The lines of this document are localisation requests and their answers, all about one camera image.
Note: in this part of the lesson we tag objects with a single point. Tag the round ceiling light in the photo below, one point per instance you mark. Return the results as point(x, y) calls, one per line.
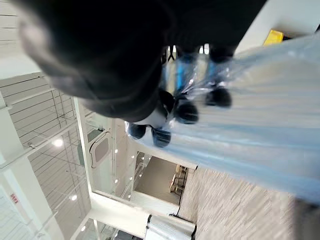
point(74, 197)
point(58, 142)

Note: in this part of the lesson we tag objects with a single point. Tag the shiny silver cylinder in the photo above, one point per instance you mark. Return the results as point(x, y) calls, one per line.
point(170, 227)

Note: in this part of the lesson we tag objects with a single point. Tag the blue translucent plastic garbage bag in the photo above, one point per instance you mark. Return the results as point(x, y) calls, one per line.
point(250, 120)

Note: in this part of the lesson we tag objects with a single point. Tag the stack of brown cardboard boxes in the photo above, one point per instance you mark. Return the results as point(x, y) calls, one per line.
point(178, 181)

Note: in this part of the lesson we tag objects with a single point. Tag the yellow box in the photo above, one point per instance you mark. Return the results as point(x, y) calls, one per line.
point(273, 37)

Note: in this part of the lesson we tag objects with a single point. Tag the red wall sign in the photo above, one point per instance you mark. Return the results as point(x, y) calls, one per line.
point(14, 199)

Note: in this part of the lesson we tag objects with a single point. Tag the white framed rounded panel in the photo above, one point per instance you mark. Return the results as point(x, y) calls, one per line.
point(100, 150)

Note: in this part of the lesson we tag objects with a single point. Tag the right robot hand black cloth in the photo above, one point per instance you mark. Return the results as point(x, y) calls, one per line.
point(105, 55)

